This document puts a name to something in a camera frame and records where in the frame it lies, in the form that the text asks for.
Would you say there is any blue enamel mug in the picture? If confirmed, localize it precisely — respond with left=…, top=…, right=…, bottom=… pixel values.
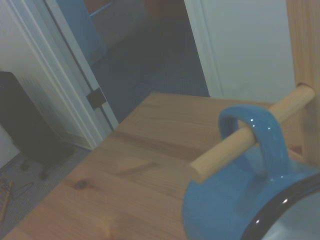
left=182, top=104, right=320, bottom=240

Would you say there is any white door frame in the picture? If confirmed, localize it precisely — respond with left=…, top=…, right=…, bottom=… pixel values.
left=0, top=0, right=120, bottom=151

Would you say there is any wooden piece on floor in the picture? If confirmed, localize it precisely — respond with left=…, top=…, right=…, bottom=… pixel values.
left=0, top=176, right=14, bottom=221

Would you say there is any wooden mug tree black base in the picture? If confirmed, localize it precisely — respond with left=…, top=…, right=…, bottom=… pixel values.
left=189, top=0, right=320, bottom=185

